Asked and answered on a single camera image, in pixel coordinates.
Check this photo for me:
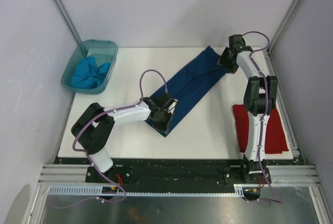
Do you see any dark blue t-shirt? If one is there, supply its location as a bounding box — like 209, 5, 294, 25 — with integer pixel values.
158, 46, 226, 137

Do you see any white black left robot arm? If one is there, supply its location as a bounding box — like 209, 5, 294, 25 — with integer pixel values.
71, 92, 178, 182

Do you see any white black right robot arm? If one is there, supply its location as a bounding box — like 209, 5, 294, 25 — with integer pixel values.
217, 33, 278, 183

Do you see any light blue crumpled t-shirt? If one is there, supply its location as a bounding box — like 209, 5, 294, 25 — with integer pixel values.
71, 56, 111, 89

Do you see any teal plastic bin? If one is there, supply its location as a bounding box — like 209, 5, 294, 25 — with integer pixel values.
61, 39, 118, 95

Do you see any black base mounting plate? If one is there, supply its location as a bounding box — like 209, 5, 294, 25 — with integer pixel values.
85, 159, 271, 193

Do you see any folded red t-shirt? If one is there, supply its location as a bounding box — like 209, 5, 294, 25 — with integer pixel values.
232, 104, 289, 154

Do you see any aluminium frame post right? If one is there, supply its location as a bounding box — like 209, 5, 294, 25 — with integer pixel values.
267, 0, 303, 54

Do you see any aluminium frame post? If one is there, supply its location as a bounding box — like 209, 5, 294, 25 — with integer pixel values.
267, 0, 303, 54
52, 0, 82, 45

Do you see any grey slotted cable duct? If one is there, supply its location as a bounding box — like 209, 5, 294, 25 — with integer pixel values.
48, 185, 244, 197

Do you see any aluminium frame post left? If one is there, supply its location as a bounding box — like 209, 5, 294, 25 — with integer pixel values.
52, 0, 82, 45

